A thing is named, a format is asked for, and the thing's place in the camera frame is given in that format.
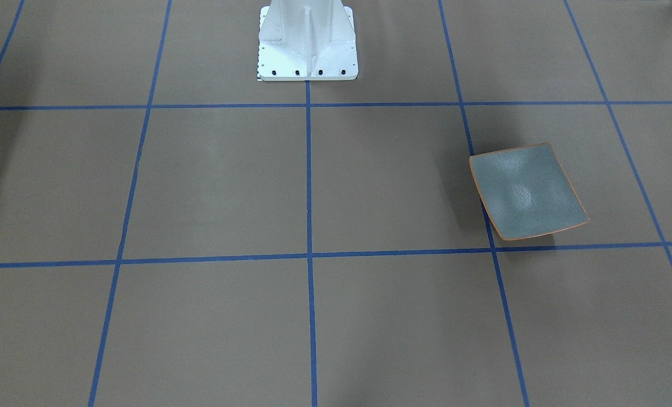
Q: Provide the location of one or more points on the grey square plate orange rim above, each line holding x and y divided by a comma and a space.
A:
526, 192

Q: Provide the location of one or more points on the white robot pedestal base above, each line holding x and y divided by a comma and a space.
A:
307, 41

